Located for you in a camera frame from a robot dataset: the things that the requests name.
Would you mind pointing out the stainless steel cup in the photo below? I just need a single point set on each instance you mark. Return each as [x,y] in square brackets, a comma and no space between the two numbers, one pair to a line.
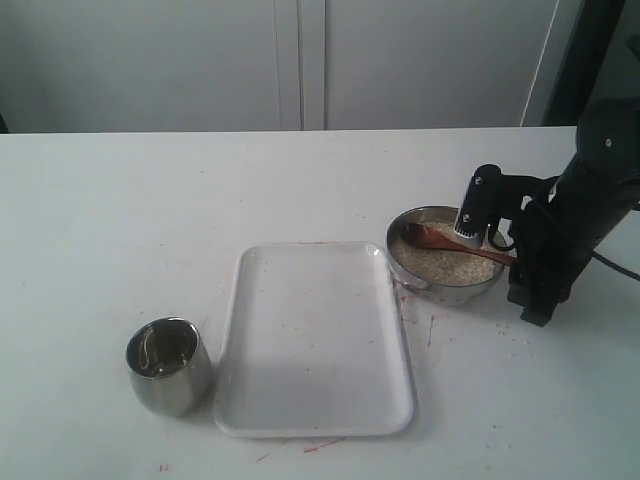
[169,367]

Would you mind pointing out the dark post at right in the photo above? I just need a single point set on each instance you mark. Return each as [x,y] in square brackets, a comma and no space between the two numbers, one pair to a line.
[581,63]

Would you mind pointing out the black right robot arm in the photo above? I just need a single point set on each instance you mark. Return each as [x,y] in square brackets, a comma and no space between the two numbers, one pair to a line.
[607,157]

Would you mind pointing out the brown wooden spoon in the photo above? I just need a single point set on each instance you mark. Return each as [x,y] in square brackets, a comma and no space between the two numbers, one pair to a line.
[422,237]

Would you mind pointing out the white rectangular plastic tray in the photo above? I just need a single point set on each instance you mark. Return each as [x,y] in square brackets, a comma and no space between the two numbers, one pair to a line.
[313,345]

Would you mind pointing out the white cabinet doors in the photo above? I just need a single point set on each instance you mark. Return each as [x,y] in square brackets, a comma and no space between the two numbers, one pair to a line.
[135,66]

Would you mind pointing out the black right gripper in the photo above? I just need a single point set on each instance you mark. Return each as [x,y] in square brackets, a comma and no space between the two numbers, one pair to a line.
[553,228]

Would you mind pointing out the steel bowl with rice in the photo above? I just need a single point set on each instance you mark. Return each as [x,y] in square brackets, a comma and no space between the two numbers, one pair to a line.
[448,278]

